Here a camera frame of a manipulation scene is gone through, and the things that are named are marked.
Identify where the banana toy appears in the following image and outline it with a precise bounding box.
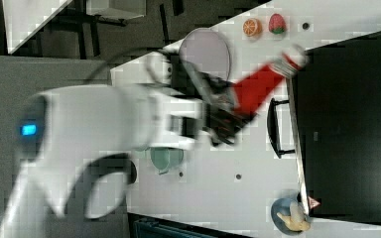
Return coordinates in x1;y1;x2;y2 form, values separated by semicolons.
276;201;311;232

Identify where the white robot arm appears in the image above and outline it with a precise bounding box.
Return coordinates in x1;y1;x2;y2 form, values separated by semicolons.
0;59;250;238

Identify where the round grey plate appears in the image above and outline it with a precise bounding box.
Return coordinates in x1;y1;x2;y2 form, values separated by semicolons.
179;28;231;80

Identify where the blue metal frame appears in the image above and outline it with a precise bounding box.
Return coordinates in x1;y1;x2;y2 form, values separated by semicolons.
128;212;248;238

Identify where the orange slice toy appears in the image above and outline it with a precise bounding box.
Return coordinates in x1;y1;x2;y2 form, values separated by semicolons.
243;18;262;37

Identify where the toaster oven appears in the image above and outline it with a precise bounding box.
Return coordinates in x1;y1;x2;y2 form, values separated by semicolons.
285;31;381;225

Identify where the green mug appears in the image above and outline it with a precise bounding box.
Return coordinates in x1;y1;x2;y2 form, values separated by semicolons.
150;148;184;175

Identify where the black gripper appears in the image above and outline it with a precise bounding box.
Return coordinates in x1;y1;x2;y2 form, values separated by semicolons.
170;56;254;147

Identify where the blue cup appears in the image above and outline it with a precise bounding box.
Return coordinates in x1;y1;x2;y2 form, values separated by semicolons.
271;198;311;236

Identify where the red ketchup bottle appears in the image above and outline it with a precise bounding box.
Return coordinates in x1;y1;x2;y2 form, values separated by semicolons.
232;45;308;116

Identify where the pink strawberry toy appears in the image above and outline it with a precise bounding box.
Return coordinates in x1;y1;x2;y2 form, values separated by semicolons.
269;13;287;35

